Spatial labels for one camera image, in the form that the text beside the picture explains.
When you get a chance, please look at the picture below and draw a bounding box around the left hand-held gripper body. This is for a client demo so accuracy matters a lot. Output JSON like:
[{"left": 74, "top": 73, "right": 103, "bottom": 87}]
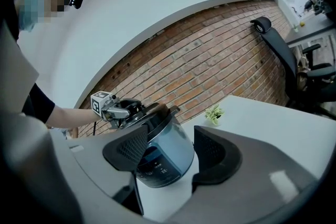
[{"left": 90, "top": 90, "right": 123, "bottom": 130}]

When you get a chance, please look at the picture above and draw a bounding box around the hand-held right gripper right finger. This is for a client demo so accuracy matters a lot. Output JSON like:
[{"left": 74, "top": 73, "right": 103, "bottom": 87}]
[{"left": 193, "top": 125, "right": 320, "bottom": 218}]

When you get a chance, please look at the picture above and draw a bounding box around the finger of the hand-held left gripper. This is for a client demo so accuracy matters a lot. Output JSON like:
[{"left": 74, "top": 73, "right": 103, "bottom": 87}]
[
  {"left": 107, "top": 105, "right": 145, "bottom": 121},
  {"left": 118, "top": 98, "right": 142, "bottom": 109}
]

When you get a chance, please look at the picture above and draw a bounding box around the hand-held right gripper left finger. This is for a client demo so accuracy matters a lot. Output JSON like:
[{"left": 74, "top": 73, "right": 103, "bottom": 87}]
[{"left": 67, "top": 124, "right": 149, "bottom": 215}]

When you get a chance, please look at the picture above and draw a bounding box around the black pressure cooker lid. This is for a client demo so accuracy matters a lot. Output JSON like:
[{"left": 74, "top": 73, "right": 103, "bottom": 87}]
[{"left": 122, "top": 102, "right": 171, "bottom": 131}]

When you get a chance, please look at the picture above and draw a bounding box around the black cooking pot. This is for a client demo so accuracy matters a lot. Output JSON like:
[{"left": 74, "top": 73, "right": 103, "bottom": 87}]
[{"left": 135, "top": 106, "right": 195, "bottom": 189}]

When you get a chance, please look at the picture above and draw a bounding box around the person's left forearm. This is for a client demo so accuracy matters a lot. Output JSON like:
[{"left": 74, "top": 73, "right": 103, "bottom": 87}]
[{"left": 43, "top": 106, "right": 103, "bottom": 130}]

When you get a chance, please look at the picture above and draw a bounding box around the small green potted plant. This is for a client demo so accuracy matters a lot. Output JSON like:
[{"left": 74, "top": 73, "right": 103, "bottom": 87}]
[{"left": 204, "top": 104, "right": 225, "bottom": 125}]

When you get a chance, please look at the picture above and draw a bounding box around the person's black shirt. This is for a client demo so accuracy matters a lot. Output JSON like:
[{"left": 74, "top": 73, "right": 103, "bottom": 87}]
[{"left": 15, "top": 34, "right": 56, "bottom": 124}]

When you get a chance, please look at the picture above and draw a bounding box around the white square table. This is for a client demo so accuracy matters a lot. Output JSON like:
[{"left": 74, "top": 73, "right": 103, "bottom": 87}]
[{"left": 65, "top": 94, "right": 336, "bottom": 224}]

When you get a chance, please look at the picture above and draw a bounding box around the teal face mask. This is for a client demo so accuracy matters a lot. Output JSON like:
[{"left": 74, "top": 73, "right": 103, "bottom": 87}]
[{"left": 18, "top": 0, "right": 37, "bottom": 33}]

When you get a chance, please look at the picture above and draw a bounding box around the person's head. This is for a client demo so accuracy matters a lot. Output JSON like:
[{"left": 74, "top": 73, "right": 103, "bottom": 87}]
[{"left": 14, "top": 0, "right": 73, "bottom": 34}]

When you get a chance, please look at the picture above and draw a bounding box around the black office chair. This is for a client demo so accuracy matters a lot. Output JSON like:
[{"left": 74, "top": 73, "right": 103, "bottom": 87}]
[{"left": 249, "top": 17, "right": 336, "bottom": 113}]

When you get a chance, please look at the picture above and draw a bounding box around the grey desk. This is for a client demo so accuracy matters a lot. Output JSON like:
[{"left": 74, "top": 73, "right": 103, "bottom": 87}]
[{"left": 285, "top": 15, "right": 336, "bottom": 47}]

